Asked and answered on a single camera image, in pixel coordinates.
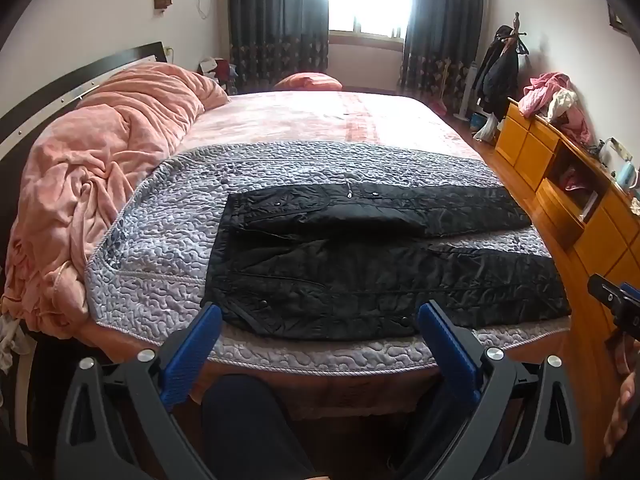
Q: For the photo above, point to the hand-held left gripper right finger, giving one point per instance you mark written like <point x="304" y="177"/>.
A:
<point x="450" y="350"/>

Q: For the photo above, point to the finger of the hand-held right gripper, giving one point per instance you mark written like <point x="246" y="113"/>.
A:
<point x="602" y="290"/>

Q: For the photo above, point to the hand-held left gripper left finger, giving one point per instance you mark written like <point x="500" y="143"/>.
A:
<point x="195" y="355"/>

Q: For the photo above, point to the black quilted pants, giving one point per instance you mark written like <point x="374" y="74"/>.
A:
<point x="325" y="280"/>

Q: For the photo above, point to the person's right hand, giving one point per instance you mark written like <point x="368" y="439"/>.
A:
<point x="622" y="412"/>

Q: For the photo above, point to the person's left leg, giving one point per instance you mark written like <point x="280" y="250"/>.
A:
<point x="245" y="425"/>

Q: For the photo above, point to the person's leg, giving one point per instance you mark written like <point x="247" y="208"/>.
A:
<point x="420" y="440"/>
<point x="245" y="425"/>

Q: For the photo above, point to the person's right leg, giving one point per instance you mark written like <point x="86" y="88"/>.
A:
<point x="420" y="440"/>

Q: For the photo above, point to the small pink cloth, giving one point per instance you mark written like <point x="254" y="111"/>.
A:
<point x="570" y="180"/>

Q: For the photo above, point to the light blue kettle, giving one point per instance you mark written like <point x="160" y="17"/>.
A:
<point x="627" y="176"/>

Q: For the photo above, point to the grey quilted bedspread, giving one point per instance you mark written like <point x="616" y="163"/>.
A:
<point x="165" y="220"/>

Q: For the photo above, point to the yellow wooden cabinet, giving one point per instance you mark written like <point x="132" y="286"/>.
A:
<point x="540" y="155"/>

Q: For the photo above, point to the white crumpled cloth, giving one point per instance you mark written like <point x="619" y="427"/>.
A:
<point x="10" y="342"/>

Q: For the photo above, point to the white plastic bag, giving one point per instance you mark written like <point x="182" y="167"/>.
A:
<point x="486" y="130"/>

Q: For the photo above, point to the pink clothes pile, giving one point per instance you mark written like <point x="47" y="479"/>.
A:
<point x="542" y="90"/>

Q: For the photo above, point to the blue basin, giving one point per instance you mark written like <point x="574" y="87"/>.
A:
<point x="477" y="121"/>

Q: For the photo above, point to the pink fleece blanket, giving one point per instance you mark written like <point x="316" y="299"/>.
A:
<point x="100" y="150"/>

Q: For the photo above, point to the coat rack with dark coats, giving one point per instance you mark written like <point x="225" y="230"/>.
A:
<point x="500" y="75"/>

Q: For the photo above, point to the white tower heater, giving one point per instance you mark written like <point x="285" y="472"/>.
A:
<point x="467" y="90"/>

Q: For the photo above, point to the bed with pink sheet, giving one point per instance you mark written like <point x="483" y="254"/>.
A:
<point x="310" y="115"/>

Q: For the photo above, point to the bedside clutter pile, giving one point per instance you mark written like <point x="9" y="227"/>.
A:
<point x="215" y="66"/>

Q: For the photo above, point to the pink pillow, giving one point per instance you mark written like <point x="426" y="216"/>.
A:
<point x="307" y="81"/>

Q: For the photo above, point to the dark wooden headboard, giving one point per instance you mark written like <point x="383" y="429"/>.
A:
<point x="50" y="90"/>

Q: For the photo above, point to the dark patterned curtain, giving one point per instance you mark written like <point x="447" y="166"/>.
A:
<point x="440" y="30"/>
<point x="270" y="25"/>

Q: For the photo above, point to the framed wall picture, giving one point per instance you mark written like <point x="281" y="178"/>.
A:
<point x="617" y="18"/>

